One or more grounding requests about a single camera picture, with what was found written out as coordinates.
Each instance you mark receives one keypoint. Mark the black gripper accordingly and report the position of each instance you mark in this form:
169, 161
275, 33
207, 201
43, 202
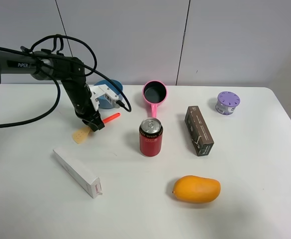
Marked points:
90, 118

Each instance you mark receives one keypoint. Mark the orange handled beige spatula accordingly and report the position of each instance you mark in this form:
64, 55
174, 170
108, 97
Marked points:
82, 134

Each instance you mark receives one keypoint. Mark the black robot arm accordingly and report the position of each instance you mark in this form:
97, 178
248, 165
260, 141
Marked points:
66, 71

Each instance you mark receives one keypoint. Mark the blue bowl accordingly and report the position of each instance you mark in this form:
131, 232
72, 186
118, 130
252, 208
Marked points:
116, 87

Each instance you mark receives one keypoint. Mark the red soda can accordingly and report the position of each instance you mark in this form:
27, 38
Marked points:
150, 137

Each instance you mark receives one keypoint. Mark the pink saucepan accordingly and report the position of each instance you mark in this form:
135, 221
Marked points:
154, 93

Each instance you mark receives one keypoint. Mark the white carton box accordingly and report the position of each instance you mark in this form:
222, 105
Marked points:
79, 172

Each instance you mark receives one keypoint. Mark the brown coffee box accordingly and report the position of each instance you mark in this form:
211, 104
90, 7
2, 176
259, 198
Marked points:
199, 132

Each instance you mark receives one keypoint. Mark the yellow mango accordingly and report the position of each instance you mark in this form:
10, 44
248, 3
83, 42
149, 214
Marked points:
194, 189

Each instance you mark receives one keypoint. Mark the purple air freshener can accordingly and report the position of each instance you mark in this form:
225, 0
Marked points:
227, 102

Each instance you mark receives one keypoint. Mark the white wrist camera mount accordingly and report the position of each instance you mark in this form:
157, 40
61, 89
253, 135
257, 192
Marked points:
106, 92

